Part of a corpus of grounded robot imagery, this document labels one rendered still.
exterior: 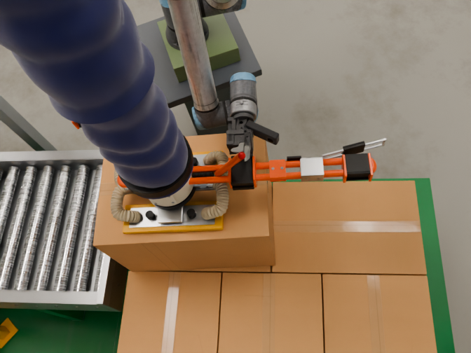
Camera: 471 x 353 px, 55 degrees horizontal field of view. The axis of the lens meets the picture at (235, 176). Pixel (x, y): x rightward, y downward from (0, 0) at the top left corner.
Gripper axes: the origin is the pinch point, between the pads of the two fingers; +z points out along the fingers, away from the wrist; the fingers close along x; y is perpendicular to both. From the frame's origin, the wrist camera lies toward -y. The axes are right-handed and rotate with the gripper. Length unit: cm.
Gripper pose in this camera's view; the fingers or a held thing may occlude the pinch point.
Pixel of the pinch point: (250, 172)
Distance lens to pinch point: 141.9
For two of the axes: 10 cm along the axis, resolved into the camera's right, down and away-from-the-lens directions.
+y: -9.9, 0.5, 1.2
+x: -1.3, -4.1, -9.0
